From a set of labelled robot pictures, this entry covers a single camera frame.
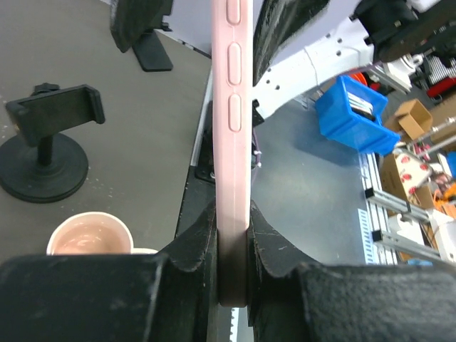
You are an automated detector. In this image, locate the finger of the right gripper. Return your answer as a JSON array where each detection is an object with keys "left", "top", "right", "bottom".
[{"left": 253, "top": 0, "right": 329, "bottom": 85}]

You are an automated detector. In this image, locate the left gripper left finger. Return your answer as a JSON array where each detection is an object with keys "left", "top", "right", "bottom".
[{"left": 1, "top": 204, "right": 217, "bottom": 341}]

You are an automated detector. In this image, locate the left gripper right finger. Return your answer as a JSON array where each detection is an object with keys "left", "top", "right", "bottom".
[{"left": 247, "top": 204, "right": 455, "bottom": 341}]

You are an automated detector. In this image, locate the pink case smartphone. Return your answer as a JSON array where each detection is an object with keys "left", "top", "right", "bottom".
[{"left": 212, "top": 0, "right": 254, "bottom": 308}]

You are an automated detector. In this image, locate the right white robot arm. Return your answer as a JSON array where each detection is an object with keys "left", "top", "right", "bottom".
[{"left": 248, "top": 1, "right": 455, "bottom": 125}]

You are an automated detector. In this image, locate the black folding phone stand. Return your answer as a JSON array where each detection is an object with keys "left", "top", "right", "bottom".
[{"left": 110, "top": 0, "right": 173, "bottom": 72}]

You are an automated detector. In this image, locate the black round-base phone stand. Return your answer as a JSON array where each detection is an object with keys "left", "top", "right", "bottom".
[{"left": 1, "top": 83, "right": 105, "bottom": 204}]

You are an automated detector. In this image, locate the pink ceramic mug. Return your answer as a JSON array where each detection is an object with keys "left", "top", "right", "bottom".
[{"left": 46, "top": 212, "right": 157, "bottom": 255}]

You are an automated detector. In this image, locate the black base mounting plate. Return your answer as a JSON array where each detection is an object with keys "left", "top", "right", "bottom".
[{"left": 175, "top": 128, "right": 214, "bottom": 237}]

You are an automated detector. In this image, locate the blue plastic bin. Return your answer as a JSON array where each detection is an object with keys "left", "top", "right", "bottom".
[{"left": 315, "top": 76, "right": 400, "bottom": 155}]

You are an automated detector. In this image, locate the brown cardboard box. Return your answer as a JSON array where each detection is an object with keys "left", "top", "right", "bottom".
[{"left": 383, "top": 99, "right": 433, "bottom": 143}]

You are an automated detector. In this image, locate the grey slotted cable duct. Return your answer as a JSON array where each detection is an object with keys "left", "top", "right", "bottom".
[{"left": 358, "top": 209, "right": 375, "bottom": 264}]

